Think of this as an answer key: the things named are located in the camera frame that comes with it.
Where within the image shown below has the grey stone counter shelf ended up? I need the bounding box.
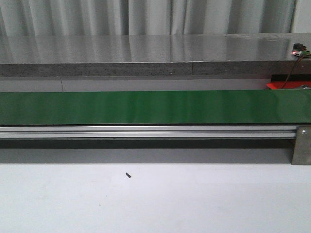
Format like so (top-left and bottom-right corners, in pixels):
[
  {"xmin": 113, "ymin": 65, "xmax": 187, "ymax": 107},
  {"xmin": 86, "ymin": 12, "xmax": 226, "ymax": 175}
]
[{"xmin": 0, "ymin": 33, "xmax": 311, "ymax": 77}]

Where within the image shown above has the green conveyor belt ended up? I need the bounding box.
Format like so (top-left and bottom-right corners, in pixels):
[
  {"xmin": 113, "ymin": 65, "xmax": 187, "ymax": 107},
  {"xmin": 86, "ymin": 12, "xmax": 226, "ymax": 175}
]
[{"xmin": 0, "ymin": 89, "xmax": 311, "ymax": 125}]

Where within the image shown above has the red plastic tray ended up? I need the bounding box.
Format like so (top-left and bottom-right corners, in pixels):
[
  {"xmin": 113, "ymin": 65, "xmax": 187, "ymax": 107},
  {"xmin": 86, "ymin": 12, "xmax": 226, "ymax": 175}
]
[{"xmin": 266, "ymin": 81, "xmax": 311, "ymax": 90}]

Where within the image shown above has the small green circuit board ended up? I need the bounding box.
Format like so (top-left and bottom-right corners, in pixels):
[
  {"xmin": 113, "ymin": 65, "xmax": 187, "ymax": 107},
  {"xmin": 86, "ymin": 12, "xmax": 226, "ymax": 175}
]
[{"xmin": 291, "ymin": 43, "xmax": 311, "ymax": 57}]

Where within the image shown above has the grey pleated curtain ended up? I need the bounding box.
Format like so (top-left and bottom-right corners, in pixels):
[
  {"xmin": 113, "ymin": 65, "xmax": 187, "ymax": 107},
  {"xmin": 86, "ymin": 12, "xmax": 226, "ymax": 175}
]
[{"xmin": 0, "ymin": 0, "xmax": 311, "ymax": 36}]

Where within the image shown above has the aluminium conveyor side rail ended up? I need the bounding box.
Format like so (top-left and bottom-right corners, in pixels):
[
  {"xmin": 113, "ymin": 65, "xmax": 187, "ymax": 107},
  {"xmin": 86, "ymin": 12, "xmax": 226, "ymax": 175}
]
[{"xmin": 0, "ymin": 125, "xmax": 298, "ymax": 139}]

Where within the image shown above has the steel conveyor support bracket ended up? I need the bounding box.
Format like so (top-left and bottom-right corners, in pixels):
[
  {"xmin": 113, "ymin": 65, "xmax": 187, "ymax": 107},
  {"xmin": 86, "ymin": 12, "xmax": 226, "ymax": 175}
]
[{"xmin": 291, "ymin": 125, "xmax": 311, "ymax": 165}]

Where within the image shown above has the red black wire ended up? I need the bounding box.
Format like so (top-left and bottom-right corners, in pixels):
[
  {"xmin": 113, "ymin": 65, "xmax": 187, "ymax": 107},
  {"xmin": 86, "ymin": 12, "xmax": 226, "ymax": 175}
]
[{"xmin": 281, "ymin": 55, "xmax": 304, "ymax": 89}]

